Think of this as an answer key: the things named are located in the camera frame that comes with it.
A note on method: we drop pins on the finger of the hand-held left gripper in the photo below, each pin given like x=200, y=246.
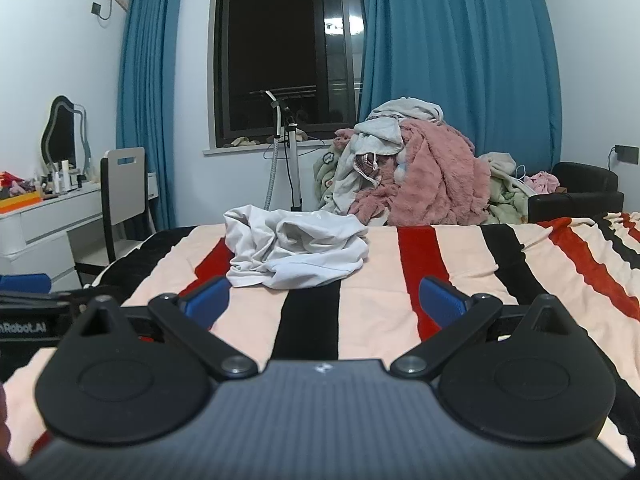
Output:
x=22, y=283

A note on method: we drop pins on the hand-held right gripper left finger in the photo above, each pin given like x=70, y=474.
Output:
x=207, y=301

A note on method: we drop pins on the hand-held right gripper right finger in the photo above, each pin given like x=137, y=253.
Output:
x=442, y=301

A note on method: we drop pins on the white garment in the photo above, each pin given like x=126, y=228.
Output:
x=295, y=245

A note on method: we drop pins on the white dresser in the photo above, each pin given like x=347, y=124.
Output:
x=40, y=230

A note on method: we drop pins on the red black striped blanket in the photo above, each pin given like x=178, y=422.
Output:
x=380, y=280

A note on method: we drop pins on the orange box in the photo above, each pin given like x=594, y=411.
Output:
x=17, y=204

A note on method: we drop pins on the row of cosmetic bottles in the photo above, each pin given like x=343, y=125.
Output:
x=62, y=177

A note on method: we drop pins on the green fleece garment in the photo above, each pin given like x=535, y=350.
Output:
x=505, y=200

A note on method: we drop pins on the pink fluffy blanket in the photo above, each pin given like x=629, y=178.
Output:
x=440, y=175

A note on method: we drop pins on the grey backed chair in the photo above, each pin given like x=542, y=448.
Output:
x=122, y=185

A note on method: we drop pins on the small pink garment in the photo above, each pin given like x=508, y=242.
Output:
x=542, y=182

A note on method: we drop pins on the grey white hoodie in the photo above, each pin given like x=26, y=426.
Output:
x=385, y=127

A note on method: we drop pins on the black sofa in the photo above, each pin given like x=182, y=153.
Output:
x=585, y=182

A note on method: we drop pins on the blue curtain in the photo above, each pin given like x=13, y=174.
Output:
x=147, y=90
x=450, y=35

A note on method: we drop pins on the dark window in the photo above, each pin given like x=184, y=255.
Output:
x=280, y=45

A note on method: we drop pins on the wavy frame mirror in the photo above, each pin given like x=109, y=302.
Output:
x=61, y=132

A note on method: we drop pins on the black wall charger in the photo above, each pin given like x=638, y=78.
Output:
x=627, y=154

